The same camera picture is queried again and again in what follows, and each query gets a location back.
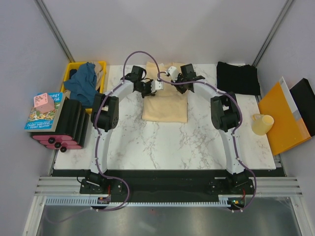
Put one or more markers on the pink black box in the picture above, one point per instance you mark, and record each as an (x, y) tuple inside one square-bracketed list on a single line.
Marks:
[(71, 128)]

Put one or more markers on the orange board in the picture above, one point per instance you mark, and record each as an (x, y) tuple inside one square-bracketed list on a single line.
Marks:
[(285, 133)]

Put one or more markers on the blue t shirt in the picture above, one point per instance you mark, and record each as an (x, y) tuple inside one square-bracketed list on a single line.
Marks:
[(82, 85)]

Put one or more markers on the corner aluminium post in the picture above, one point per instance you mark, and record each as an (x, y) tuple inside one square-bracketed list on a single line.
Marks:
[(273, 31), (54, 29)]

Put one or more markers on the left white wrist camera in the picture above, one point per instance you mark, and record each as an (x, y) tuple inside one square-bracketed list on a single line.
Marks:
[(156, 85)]

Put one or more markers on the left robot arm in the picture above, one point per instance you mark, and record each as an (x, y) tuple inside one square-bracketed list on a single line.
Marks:
[(105, 112)]

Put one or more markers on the cream yellow t shirt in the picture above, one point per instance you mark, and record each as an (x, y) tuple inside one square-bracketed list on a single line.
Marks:
[(167, 105)]

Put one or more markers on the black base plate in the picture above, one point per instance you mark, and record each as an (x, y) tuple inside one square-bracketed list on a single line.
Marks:
[(123, 175)]

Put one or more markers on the pink cube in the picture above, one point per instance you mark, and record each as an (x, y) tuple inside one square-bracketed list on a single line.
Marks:
[(44, 103)]

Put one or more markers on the beige t shirt in bin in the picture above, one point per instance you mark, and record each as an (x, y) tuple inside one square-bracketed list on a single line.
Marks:
[(98, 69)]

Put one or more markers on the left corner aluminium post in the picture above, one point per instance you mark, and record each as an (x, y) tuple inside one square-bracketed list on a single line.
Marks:
[(54, 29)]

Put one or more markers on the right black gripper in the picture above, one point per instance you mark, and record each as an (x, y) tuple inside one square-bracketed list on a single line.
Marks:
[(181, 91)]

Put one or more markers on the folded black t shirt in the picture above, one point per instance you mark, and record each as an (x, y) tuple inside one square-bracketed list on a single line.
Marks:
[(238, 79)]

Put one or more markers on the right corner aluminium post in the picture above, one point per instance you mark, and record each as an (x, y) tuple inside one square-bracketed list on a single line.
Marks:
[(273, 31)]

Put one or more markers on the yellow plastic bin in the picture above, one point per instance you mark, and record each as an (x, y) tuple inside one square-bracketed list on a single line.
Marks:
[(71, 69)]

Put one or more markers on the yellow plastic cup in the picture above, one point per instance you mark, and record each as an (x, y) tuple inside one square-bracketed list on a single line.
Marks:
[(262, 124)]

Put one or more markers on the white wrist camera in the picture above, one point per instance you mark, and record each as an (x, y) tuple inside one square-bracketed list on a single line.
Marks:
[(173, 73), (156, 85)]

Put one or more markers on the blue illustrated book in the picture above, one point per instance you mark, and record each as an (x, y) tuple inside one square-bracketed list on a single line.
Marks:
[(45, 113)]

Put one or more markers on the white cable duct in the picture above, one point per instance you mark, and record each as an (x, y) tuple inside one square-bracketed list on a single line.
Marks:
[(104, 202)]

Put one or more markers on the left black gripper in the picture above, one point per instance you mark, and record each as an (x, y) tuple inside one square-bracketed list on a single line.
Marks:
[(149, 93)]

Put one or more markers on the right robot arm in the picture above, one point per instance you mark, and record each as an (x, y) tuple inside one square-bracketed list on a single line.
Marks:
[(226, 116)]

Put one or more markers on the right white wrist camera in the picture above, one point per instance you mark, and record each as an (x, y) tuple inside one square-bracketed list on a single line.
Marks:
[(173, 73)]

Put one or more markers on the white strip board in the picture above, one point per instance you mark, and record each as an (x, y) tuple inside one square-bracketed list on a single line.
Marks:
[(290, 101)]

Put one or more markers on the aluminium frame rail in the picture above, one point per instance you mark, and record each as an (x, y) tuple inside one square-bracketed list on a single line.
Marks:
[(262, 186)]

